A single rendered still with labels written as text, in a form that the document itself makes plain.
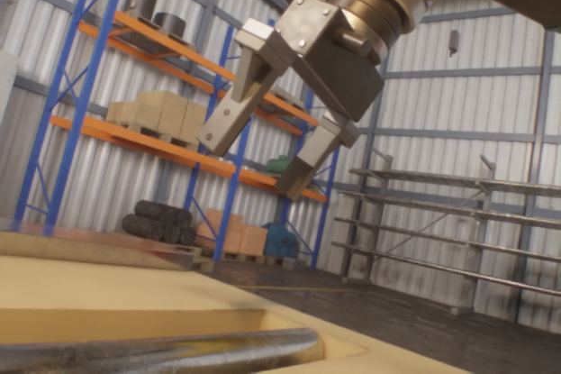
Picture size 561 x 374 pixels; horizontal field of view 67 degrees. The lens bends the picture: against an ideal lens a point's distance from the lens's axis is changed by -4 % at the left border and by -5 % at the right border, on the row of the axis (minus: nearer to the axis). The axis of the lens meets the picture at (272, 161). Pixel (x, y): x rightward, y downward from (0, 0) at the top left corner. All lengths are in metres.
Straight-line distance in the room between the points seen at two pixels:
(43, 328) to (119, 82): 7.29
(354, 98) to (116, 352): 0.30
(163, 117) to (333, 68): 6.17
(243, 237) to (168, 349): 7.65
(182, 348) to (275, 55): 0.25
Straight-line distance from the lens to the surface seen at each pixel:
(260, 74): 0.35
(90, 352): 0.35
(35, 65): 7.09
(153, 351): 0.38
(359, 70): 0.42
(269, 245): 8.79
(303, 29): 0.37
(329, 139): 0.46
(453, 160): 9.20
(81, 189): 7.38
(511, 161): 8.90
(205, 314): 0.54
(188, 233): 7.09
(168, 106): 6.58
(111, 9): 6.06
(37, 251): 0.65
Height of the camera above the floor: 0.82
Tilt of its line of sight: 7 degrees up
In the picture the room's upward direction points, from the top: 13 degrees clockwise
